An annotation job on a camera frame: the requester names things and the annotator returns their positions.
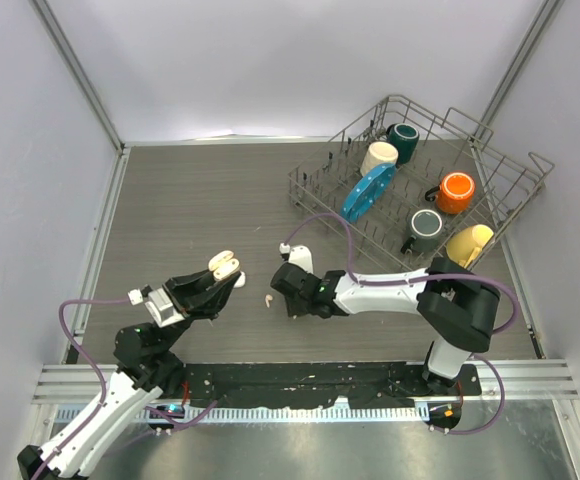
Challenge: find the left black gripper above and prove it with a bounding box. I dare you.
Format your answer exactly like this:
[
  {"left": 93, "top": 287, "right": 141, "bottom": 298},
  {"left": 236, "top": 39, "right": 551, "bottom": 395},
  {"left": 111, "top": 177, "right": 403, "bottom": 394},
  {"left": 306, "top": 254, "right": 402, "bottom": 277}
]
[{"left": 158, "top": 260, "right": 239, "bottom": 352}]

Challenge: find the pink earbud charging case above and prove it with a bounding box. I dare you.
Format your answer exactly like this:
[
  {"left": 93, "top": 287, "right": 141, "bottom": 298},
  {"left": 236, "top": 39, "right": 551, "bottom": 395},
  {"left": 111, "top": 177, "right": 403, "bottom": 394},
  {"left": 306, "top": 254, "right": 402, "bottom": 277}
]
[{"left": 208, "top": 250, "right": 240, "bottom": 282}]

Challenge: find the white earbud charging case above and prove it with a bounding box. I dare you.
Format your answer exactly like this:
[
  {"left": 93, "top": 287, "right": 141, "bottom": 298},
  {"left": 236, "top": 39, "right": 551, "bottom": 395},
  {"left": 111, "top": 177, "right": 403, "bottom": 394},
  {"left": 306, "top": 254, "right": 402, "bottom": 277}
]
[{"left": 234, "top": 272, "right": 246, "bottom": 289}]

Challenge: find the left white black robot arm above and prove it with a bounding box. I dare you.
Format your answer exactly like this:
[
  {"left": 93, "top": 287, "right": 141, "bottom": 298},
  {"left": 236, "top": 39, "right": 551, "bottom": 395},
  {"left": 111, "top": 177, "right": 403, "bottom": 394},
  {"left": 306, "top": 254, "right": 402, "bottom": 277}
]
[{"left": 17, "top": 260, "right": 242, "bottom": 479}]

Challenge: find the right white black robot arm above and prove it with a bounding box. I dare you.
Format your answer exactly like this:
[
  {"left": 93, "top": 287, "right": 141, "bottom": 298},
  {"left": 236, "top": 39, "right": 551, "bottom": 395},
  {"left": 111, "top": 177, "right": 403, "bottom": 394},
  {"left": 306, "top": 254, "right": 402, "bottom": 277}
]
[{"left": 271, "top": 258, "right": 500, "bottom": 395}]

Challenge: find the blue polka dot plate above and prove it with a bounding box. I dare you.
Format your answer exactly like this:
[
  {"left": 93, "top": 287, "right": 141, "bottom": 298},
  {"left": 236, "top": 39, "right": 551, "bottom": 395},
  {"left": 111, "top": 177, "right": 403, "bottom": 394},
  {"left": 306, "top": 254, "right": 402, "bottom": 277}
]
[{"left": 340, "top": 163, "right": 397, "bottom": 224}]

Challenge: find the grey green mug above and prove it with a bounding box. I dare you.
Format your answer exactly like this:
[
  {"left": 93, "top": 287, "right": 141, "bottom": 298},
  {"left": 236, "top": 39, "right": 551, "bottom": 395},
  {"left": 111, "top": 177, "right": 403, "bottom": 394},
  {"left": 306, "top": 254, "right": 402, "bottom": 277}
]
[{"left": 400, "top": 209, "right": 443, "bottom": 254}]

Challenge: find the cream mug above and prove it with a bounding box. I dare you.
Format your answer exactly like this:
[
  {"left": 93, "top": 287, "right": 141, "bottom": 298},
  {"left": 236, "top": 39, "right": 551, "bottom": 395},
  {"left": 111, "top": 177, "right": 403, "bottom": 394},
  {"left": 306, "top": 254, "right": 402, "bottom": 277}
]
[{"left": 360, "top": 141, "right": 399, "bottom": 176}]

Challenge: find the yellow mug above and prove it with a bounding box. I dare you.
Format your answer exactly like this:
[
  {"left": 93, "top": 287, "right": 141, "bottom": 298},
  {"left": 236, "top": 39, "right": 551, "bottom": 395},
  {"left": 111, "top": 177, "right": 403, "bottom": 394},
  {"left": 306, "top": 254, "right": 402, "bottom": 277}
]
[{"left": 446, "top": 224, "right": 494, "bottom": 269}]

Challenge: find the orange mug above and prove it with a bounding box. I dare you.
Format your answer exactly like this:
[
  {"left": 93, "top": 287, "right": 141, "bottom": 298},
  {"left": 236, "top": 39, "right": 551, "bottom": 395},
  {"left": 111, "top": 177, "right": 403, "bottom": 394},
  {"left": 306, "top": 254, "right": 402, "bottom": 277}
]
[{"left": 424, "top": 171, "right": 476, "bottom": 215}]

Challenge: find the dark teal mug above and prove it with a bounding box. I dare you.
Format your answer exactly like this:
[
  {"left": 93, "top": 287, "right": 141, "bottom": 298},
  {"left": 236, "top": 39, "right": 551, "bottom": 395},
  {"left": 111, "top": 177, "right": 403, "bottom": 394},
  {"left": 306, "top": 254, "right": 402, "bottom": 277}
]
[{"left": 386, "top": 123, "right": 419, "bottom": 166}]

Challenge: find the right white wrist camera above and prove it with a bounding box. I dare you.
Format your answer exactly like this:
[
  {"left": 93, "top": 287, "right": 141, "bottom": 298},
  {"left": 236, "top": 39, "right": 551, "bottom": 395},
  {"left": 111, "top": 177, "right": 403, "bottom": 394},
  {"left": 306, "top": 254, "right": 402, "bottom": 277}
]
[{"left": 279, "top": 243, "right": 314, "bottom": 273}]

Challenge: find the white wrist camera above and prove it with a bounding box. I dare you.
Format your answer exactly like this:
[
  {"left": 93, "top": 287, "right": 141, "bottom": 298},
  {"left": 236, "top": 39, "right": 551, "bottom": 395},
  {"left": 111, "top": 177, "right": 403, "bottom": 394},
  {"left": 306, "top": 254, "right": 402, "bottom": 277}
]
[
  {"left": 279, "top": 243, "right": 314, "bottom": 273},
  {"left": 127, "top": 285, "right": 185, "bottom": 328}
]

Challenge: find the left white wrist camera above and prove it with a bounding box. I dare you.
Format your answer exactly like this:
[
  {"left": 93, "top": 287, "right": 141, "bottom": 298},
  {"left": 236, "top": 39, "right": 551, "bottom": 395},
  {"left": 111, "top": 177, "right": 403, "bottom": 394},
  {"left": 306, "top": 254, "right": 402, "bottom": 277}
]
[{"left": 127, "top": 285, "right": 185, "bottom": 328}]

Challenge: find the black mounting base plate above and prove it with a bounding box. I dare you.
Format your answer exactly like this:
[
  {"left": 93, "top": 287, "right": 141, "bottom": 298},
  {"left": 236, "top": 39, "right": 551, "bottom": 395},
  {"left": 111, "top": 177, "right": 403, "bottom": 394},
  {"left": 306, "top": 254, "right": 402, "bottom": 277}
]
[{"left": 163, "top": 362, "right": 482, "bottom": 410}]

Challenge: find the white slotted cable duct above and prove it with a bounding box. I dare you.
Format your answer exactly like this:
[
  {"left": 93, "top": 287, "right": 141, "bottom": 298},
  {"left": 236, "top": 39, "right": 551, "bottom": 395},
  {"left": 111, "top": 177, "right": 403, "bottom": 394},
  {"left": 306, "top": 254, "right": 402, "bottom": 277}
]
[{"left": 57, "top": 403, "right": 430, "bottom": 424}]

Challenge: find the grey wire dish rack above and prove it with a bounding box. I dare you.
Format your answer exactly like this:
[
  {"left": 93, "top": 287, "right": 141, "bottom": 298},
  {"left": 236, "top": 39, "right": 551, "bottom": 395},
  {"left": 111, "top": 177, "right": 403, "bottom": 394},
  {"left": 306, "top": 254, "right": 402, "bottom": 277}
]
[{"left": 288, "top": 95, "right": 554, "bottom": 272}]

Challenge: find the aluminium frame rail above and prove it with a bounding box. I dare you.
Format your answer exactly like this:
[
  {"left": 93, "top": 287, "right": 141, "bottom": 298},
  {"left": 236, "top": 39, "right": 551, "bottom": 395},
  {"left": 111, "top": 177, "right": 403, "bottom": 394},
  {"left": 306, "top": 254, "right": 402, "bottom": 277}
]
[{"left": 32, "top": 364, "right": 101, "bottom": 404}]

